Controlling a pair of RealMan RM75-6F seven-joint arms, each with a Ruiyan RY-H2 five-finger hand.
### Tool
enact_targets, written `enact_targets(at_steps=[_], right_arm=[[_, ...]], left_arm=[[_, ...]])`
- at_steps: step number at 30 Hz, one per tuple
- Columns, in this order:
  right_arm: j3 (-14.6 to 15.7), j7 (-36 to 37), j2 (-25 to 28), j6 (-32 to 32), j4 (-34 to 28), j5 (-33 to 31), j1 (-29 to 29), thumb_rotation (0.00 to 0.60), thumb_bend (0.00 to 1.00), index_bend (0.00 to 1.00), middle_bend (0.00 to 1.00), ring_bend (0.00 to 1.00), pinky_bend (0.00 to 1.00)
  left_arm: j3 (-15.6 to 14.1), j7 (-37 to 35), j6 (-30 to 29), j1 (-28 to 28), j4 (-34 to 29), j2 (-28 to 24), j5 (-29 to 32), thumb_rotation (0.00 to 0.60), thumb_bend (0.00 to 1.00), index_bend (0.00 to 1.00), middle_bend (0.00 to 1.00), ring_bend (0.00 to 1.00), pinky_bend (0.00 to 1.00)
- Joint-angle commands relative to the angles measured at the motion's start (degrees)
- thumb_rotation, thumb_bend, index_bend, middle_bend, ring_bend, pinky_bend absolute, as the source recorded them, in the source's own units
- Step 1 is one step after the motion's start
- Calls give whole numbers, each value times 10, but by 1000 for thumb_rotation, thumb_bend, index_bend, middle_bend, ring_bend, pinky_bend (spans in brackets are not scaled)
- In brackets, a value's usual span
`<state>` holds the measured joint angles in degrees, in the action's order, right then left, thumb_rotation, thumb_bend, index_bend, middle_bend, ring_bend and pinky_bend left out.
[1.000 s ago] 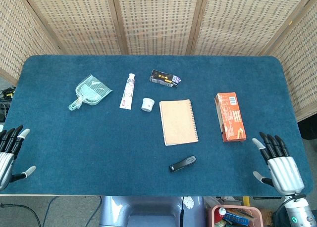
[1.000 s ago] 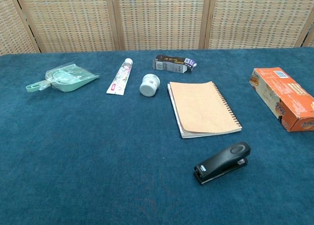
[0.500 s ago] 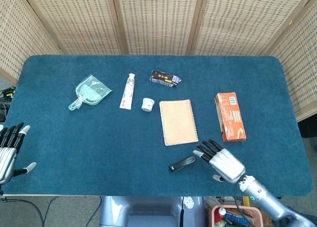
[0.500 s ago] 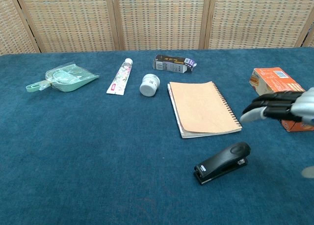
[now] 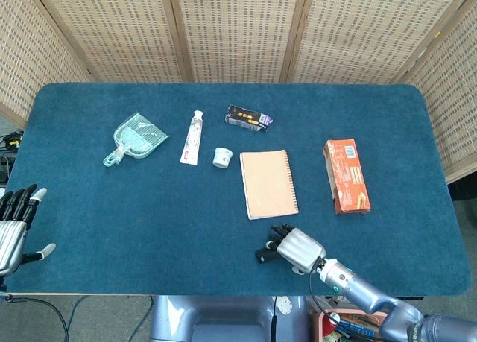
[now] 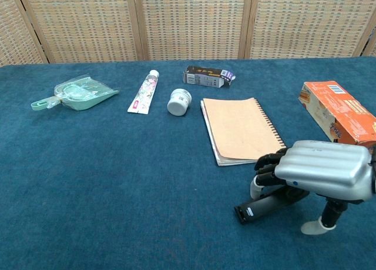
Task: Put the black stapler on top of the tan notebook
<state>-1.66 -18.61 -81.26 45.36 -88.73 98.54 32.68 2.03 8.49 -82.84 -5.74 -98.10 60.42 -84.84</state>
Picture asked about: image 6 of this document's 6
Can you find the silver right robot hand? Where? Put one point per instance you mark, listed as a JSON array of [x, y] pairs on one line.
[[323, 167]]

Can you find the black stapler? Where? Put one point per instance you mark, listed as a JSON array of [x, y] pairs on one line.
[[258, 208]]

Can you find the tan spiral notebook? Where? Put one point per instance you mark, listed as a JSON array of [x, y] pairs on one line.
[[241, 128]]

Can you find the orange cardboard box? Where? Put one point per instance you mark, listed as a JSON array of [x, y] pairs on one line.
[[332, 111]]

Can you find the black cardboard box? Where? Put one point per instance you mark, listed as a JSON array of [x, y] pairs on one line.
[[202, 77]]

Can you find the small white jar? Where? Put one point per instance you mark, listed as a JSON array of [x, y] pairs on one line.
[[177, 103]]

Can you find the white floral toothpaste tube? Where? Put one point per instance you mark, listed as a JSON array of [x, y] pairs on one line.
[[144, 96]]

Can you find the woven rattan folding screen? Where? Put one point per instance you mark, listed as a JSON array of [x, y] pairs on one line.
[[191, 23]]

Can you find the blue carpet table mat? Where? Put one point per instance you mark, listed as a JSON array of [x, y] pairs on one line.
[[117, 178]]

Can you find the green dustpan in plastic bag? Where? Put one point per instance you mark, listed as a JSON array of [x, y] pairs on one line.
[[85, 96]]

